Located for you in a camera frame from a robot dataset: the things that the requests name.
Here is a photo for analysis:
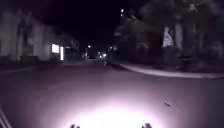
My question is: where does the pale concrete pavement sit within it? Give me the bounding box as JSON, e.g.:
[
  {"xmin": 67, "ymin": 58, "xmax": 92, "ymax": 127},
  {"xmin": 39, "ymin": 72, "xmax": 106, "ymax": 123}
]
[{"xmin": 118, "ymin": 63, "xmax": 224, "ymax": 80}]

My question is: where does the lit white sign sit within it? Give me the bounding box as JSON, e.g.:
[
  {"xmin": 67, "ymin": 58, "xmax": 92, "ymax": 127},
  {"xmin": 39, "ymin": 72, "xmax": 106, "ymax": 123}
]
[{"xmin": 50, "ymin": 43, "xmax": 65, "ymax": 62}]

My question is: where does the row of trees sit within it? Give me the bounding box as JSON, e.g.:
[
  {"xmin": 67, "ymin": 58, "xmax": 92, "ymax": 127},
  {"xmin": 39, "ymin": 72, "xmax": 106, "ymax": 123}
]
[{"xmin": 113, "ymin": 0, "xmax": 224, "ymax": 73}]

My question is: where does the robot's own part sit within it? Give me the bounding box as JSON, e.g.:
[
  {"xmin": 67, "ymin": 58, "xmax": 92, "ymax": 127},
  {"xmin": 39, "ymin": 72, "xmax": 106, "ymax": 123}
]
[
  {"xmin": 141, "ymin": 122, "xmax": 154, "ymax": 128},
  {"xmin": 69, "ymin": 123, "xmax": 81, "ymax": 128}
]

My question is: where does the row of pale buildings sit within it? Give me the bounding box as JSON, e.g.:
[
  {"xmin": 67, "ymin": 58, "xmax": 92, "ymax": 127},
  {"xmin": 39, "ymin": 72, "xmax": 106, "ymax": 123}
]
[{"xmin": 0, "ymin": 8, "xmax": 81, "ymax": 66}]

